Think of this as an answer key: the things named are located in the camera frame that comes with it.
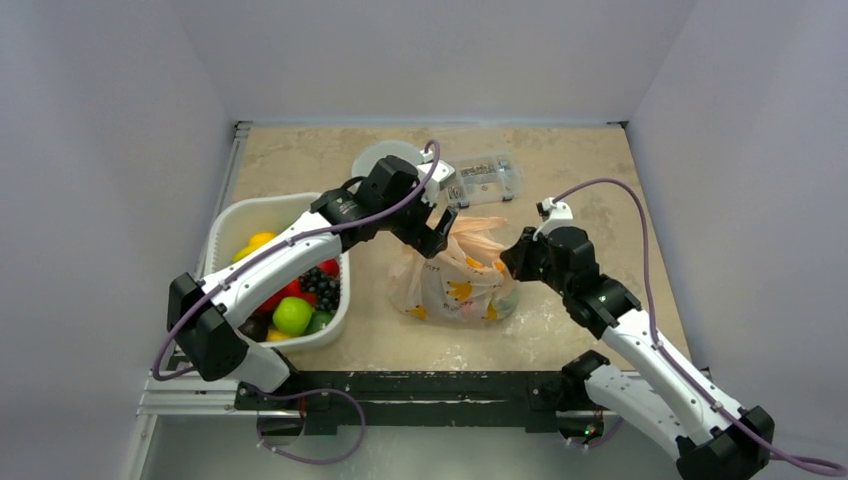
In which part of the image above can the orange printed plastic bag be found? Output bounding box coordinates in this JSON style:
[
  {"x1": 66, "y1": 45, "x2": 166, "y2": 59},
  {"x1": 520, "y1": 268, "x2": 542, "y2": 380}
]
[{"x1": 387, "y1": 215, "x2": 519, "y2": 325}]

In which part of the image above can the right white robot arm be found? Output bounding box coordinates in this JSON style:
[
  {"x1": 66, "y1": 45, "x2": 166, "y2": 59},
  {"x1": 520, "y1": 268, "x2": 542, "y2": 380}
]
[{"x1": 500, "y1": 226, "x2": 775, "y2": 479}]

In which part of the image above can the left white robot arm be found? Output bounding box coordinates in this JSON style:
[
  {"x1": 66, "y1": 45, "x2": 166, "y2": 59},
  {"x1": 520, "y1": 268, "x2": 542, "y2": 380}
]
[{"x1": 167, "y1": 155, "x2": 457, "y2": 409}]

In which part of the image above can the clear screw organizer box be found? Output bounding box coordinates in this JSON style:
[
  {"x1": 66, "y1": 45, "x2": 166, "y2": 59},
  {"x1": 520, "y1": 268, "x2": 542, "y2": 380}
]
[{"x1": 432, "y1": 126, "x2": 524, "y2": 209}]

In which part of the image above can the grey filament spool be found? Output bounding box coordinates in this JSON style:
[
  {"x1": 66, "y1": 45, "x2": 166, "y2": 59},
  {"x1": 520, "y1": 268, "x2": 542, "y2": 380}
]
[{"x1": 351, "y1": 140, "x2": 433, "y2": 177}]

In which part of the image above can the red apple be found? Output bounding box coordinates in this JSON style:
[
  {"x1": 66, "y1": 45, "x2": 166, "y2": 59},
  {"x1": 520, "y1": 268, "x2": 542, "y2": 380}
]
[{"x1": 317, "y1": 259, "x2": 340, "y2": 278}]

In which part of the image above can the dark grape bunch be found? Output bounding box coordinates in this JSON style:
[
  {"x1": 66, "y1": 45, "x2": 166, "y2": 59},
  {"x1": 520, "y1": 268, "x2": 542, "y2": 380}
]
[{"x1": 298, "y1": 267, "x2": 341, "y2": 313}]

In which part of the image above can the red strawberry fruit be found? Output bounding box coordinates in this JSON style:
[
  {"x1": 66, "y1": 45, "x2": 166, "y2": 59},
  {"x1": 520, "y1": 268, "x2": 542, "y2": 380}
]
[{"x1": 255, "y1": 279, "x2": 317, "y2": 315}]

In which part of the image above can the large green apple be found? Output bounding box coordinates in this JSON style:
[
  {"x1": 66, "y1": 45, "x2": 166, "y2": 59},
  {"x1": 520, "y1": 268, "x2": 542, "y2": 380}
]
[{"x1": 272, "y1": 297, "x2": 313, "y2": 337}]

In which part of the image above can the yellow banana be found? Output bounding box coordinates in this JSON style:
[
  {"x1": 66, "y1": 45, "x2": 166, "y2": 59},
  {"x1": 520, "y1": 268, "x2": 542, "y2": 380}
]
[{"x1": 231, "y1": 231, "x2": 277, "y2": 263}]

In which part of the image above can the white plastic basket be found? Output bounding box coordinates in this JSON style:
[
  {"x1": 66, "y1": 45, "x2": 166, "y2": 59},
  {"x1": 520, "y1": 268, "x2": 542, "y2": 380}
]
[{"x1": 198, "y1": 192, "x2": 352, "y2": 353}]

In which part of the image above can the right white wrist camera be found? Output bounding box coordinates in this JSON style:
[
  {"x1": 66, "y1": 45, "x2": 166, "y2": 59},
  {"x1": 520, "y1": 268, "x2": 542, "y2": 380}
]
[{"x1": 533, "y1": 197, "x2": 573, "y2": 240}]

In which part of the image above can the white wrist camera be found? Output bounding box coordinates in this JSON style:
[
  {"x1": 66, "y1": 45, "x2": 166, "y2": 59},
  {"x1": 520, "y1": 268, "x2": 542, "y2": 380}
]
[
  {"x1": 416, "y1": 150, "x2": 456, "y2": 205},
  {"x1": 533, "y1": 197, "x2": 573, "y2": 240}
]

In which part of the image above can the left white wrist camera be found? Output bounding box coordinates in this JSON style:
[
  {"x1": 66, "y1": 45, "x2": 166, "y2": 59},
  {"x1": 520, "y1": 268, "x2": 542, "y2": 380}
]
[{"x1": 416, "y1": 150, "x2": 456, "y2": 205}]

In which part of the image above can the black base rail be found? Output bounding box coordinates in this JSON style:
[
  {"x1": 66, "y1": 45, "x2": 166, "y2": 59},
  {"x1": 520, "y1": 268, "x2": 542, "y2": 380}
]
[{"x1": 234, "y1": 350, "x2": 610, "y2": 435}]

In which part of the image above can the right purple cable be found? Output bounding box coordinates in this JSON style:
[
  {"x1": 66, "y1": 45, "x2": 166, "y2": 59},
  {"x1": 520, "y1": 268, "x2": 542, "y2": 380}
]
[{"x1": 549, "y1": 177, "x2": 848, "y2": 478}]

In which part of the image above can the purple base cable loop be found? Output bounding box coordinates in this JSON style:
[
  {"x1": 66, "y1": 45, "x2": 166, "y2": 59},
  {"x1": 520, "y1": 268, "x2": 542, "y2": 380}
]
[{"x1": 255, "y1": 386, "x2": 369, "y2": 465}]

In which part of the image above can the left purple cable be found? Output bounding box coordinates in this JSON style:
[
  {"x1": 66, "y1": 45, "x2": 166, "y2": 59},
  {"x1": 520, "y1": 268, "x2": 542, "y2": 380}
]
[{"x1": 151, "y1": 139, "x2": 443, "y2": 382}]

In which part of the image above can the aluminium frame rail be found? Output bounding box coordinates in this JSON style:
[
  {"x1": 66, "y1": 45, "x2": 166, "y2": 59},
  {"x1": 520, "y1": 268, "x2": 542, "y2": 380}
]
[{"x1": 135, "y1": 120, "x2": 253, "y2": 419}]

